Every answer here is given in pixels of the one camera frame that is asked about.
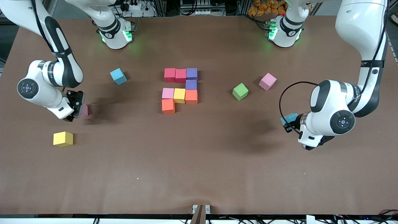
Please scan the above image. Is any light blue foam block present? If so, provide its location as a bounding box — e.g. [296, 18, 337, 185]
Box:
[280, 113, 298, 125]
[110, 68, 128, 86]

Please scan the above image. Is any green foam block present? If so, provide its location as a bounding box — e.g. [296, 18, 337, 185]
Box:
[232, 83, 249, 101]

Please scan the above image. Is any orange foam block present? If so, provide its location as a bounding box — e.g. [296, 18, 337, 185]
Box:
[185, 90, 198, 105]
[162, 99, 175, 114]

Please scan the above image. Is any red foam block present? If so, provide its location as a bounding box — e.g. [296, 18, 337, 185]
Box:
[175, 68, 187, 84]
[164, 68, 176, 83]

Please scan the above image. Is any yellow foam block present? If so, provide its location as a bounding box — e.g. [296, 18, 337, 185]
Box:
[174, 88, 186, 104]
[53, 131, 74, 147]

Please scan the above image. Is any brown paper table cover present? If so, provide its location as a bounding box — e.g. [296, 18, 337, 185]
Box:
[0, 15, 398, 216]

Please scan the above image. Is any white power strip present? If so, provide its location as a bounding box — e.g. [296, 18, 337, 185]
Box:
[120, 0, 156, 17]

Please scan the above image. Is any orange snack bag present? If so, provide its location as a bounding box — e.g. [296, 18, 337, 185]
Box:
[248, 0, 288, 16]

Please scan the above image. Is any white electronics box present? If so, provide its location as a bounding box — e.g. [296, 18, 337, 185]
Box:
[180, 0, 212, 16]

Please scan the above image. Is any grey metal camera bracket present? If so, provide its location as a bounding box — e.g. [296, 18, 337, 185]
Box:
[192, 204, 211, 224]

